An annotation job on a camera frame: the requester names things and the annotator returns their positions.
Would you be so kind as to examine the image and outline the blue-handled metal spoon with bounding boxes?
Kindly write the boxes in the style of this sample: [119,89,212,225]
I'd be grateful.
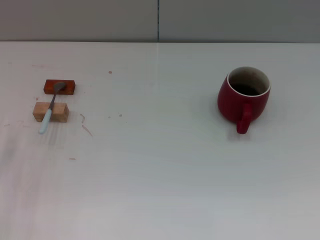
[38,81,67,135]

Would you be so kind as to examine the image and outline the light wooden block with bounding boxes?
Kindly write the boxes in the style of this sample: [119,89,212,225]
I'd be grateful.
[32,101,70,123]

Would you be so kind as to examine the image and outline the red-brown wooden block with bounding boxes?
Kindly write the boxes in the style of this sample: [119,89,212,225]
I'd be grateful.
[43,79,76,96]

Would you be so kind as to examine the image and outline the red ceramic cup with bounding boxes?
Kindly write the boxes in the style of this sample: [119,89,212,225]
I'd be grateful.
[216,65,272,135]

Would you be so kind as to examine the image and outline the grey partition panel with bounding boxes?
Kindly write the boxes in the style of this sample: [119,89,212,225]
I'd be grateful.
[159,0,320,44]
[0,0,159,43]

